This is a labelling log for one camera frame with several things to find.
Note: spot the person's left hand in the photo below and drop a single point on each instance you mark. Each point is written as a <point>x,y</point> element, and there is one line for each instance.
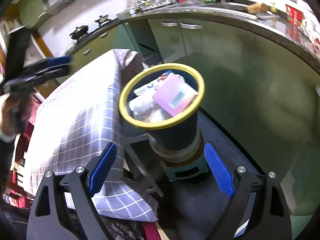
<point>8,103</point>

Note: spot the yellow rimmed black trash bin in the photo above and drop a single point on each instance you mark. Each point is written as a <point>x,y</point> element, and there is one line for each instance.
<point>178,132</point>

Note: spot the white supplement bottle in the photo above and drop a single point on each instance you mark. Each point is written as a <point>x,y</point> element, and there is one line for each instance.
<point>141,107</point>

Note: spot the small steel pot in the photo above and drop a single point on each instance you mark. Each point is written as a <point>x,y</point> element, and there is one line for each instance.
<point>102,19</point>

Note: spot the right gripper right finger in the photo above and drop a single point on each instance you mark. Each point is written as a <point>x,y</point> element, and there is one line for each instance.
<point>269,218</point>

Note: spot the green kitchen cabinets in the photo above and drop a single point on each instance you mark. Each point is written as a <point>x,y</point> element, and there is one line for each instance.
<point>263,95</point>

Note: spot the purple cardboard box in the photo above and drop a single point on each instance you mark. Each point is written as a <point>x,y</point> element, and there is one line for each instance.
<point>174,95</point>

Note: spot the wooden rolling pin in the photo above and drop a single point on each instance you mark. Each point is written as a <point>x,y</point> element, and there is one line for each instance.
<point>257,8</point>

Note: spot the purple grid tablecloth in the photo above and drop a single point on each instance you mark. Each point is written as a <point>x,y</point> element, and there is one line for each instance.
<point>77,121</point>

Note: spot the blue white snack wrapper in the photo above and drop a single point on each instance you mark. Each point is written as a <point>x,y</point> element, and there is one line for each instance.
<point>152,85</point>

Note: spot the black wok with lid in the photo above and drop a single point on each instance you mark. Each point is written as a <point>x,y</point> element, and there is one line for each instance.
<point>79,32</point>

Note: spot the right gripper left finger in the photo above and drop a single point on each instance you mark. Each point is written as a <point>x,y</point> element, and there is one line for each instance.
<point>49,216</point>

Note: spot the dark kitchen countertop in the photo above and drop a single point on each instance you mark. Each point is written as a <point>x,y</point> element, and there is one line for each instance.
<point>282,32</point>

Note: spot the dish drying rack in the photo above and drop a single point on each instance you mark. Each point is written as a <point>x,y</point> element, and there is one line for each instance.
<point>144,5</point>

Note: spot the green stool under bin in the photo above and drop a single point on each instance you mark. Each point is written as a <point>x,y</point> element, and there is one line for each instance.
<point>186,170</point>

